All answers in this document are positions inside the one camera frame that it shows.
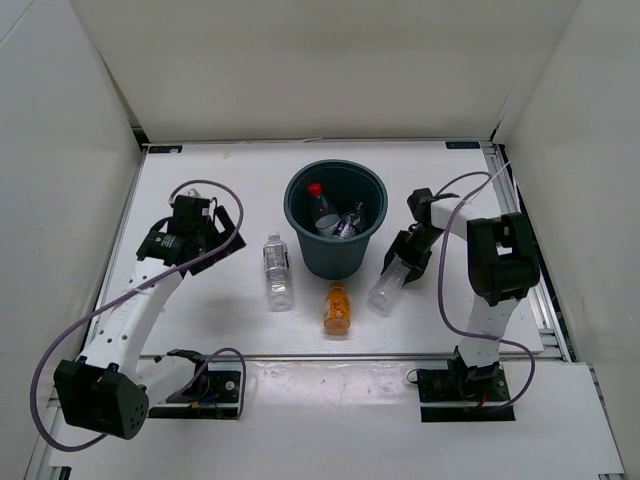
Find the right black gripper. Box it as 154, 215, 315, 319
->
384, 227, 445, 285

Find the clear unlabelled plastic bottle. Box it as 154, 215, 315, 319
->
367, 256, 410, 317

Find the tall white label water bottle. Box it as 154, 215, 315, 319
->
262, 232, 294, 312

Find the small black cap bottle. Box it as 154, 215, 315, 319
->
332, 201, 366, 239

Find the red label water bottle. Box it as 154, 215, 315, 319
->
307, 182, 340, 238

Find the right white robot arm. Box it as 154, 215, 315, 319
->
368, 188, 540, 400

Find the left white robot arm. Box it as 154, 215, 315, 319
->
54, 195, 246, 440

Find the dark green plastic bin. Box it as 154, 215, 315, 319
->
283, 159, 388, 280

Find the orange juice bottle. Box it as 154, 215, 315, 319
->
323, 282, 351, 335

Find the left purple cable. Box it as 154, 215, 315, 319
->
29, 178, 248, 451

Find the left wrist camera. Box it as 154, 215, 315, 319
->
167, 195, 211, 236

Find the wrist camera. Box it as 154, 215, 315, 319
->
167, 195, 211, 236
407, 188, 436, 224

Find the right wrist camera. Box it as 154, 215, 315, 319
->
407, 188, 436, 224

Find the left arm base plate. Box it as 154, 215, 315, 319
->
147, 347, 248, 420

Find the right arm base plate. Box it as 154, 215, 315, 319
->
407, 353, 516, 423

